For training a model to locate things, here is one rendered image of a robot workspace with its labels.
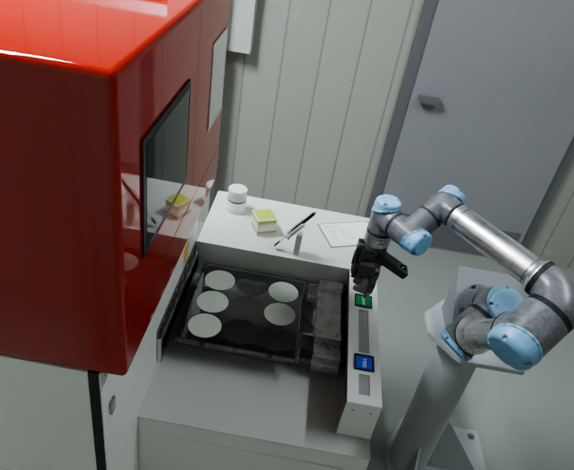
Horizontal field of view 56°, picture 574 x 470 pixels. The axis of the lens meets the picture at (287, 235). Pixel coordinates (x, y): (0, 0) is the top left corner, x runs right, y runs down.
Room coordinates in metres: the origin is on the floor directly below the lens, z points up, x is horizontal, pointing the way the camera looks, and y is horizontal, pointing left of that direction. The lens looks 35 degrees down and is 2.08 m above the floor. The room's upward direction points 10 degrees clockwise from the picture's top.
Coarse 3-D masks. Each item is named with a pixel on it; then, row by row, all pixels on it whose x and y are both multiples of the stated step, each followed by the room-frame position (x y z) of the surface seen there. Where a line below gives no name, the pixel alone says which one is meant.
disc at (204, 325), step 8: (192, 320) 1.17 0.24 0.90; (200, 320) 1.17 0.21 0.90; (208, 320) 1.18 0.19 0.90; (216, 320) 1.19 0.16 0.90; (192, 328) 1.13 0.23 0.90; (200, 328) 1.14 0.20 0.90; (208, 328) 1.15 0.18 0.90; (216, 328) 1.15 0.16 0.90; (200, 336) 1.11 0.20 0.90; (208, 336) 1.12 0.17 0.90
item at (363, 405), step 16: (352, 288) 1.38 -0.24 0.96; (352, 304) 1.30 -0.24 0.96; (352, 320) 1.23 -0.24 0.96; (368, 320) 1.24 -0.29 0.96; (352, 336) 1.16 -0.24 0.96; (368, 336) 1.17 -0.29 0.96; (352, 352) 1.09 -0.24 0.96; (368, 352) 1.11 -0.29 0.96; (352, 368) 1.04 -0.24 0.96; (352, 384) 0.98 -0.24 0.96; (368, 384) 0.99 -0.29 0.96; (352, 400) 0.93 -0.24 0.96; (368, 400) 0.94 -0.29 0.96; (352, 416) 0.92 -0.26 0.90; (368, 416) 0.92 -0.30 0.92; (336, 432) 0.92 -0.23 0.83; (352, 432) 0.92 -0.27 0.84; (368, 432) 0.92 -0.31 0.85
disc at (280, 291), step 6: (282, 282) 1.42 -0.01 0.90; (270, 288) 1.38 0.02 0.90; (276, 288) 1.38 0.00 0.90; (282, 288) 1.39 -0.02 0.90; (288, 288) 1.39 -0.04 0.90; (294, 288) 1.40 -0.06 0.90; (270, 294) 1.35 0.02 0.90; (276, 294) 1.35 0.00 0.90; (282, 294) 1.36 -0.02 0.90; (288, 294) 1.36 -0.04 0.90; (294, 294) 1.37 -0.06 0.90; (282, 300) 1.33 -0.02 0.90; (288, 300) 1.33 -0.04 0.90
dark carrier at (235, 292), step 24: (240, 288) 1.35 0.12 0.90; (264, 288) 1.37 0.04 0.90; (192, 312) 1.20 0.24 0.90; (216, 312) 1.22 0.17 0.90; (240, 312) 1.24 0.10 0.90; (192, 336) 1.11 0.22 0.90; (216, 336) 1.12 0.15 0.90; (240, 336) 1.14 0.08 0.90; (264, 336) 1.16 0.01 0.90; (288, 336) 1.18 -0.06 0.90
